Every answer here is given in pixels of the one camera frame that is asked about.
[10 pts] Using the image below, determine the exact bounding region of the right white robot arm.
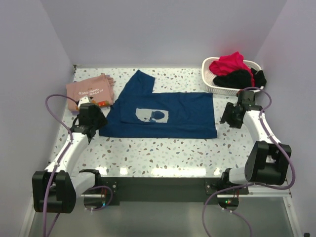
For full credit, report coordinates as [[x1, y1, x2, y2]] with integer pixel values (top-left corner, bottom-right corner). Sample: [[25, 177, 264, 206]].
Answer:
[[217, 87, 292, 194]]

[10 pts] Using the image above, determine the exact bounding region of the folded pink t shirt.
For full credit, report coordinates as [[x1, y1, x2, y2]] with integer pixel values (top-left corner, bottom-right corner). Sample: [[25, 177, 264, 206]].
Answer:
[[66, 73, 114, 112]]

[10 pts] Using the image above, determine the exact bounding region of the blue t shirt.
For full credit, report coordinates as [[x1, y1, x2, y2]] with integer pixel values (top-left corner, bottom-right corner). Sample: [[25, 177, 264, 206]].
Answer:
[[99, 70, 217, 139]]

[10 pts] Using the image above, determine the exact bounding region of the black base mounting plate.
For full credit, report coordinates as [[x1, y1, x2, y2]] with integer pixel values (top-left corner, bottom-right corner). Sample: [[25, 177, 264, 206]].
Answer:
[[74, 177, 249, 206]]

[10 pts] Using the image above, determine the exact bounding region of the aluminium frame rail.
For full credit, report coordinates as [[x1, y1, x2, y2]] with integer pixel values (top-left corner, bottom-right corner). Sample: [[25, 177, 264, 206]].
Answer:
[[248, 186, 292, 198]]

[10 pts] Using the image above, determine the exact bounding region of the red t shirt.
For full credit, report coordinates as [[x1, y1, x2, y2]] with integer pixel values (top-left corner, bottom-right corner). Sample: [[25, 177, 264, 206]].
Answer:
[[209, 52, 254, 80]]

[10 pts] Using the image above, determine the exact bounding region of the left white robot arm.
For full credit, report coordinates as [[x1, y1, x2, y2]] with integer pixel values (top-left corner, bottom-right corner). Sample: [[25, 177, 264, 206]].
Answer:
[[32, 102, 107, 213]]

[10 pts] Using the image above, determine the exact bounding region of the white plastic basket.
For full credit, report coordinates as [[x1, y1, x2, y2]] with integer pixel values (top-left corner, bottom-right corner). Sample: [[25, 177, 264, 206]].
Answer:
[[201, 57, 267, 96]]

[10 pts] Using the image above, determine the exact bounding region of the black t shirt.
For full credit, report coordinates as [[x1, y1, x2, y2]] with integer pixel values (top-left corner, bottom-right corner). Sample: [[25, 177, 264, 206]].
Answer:
[[213, 68, 267, 89]]

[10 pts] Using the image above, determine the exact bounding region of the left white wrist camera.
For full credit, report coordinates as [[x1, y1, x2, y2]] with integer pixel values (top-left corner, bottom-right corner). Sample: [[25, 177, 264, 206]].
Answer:
[[77, 96, 91, 110]]

